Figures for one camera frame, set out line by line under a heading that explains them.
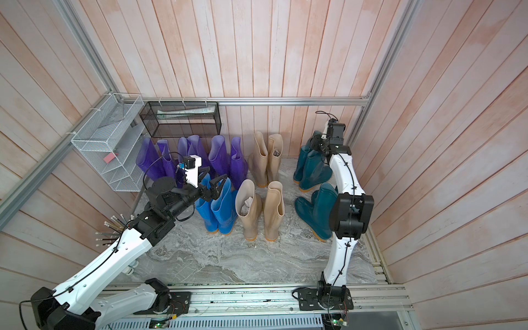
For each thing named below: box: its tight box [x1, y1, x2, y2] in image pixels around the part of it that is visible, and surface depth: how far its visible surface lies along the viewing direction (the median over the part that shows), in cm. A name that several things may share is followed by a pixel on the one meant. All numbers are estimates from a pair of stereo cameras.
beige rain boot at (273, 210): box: [264, 180, 286, 242], surface depth 79 cm
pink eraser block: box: [103, 151, 119, 164], surface depth 84 cm
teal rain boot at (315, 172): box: [298, 149, 333, 192], surface depth 100 cm
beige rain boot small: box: [235, 179, 262, 242], surface depth 80 cm
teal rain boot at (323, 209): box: [312, 182, 339, 240], surface depth 79 cm
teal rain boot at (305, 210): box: [294, 196, 328, 242], surface depth 94 cm
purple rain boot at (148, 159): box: [136, 137, 165, 181], surface depth 92 cm
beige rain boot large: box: [247, 131, 269, 188], surface depth 93 cm
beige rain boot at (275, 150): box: [267, 134, 284, 184], surface depth 95 cm
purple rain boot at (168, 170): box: [157, 138, 176, 178], surface depth 91 cm
